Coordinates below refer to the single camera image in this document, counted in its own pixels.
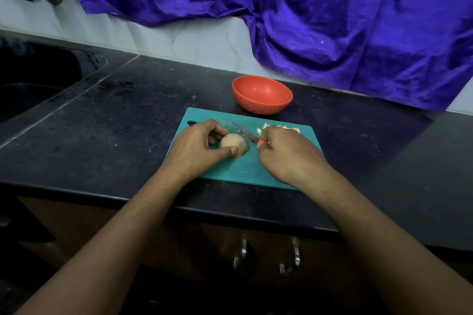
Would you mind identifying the person's left hand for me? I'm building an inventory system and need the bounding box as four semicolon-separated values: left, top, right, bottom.
164;119;239;185

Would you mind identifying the person's right hand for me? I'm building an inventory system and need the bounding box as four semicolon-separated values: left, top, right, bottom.
255;126;334;192

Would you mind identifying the pile of diced apple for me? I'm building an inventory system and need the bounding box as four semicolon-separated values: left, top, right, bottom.
257;124;301;135

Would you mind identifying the brown potato half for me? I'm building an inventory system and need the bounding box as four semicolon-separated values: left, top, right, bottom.
220;132;249;158

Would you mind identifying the teal plastic cutting board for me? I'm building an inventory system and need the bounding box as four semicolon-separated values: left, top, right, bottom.
169;107;324;191

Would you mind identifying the red-handled kitchen knife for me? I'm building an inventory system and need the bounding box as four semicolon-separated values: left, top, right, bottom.
233;122;269;151

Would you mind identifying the orange bowl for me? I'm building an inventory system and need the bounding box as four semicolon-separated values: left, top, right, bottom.
231;75;294;116

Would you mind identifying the person's right forearm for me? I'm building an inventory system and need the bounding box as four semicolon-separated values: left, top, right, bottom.
309;167;473;315

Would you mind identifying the person's left forearm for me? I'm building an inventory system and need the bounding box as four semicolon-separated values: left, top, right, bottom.
16;167;186;315

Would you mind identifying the purple cloth curtain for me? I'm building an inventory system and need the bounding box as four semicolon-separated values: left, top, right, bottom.
61;0;473;111

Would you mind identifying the dark kitchen sink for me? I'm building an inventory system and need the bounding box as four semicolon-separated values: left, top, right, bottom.
0;38;108;124

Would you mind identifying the metal cabinet handle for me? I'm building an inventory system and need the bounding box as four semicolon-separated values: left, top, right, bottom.
234;237;248;271
279;237;302;277

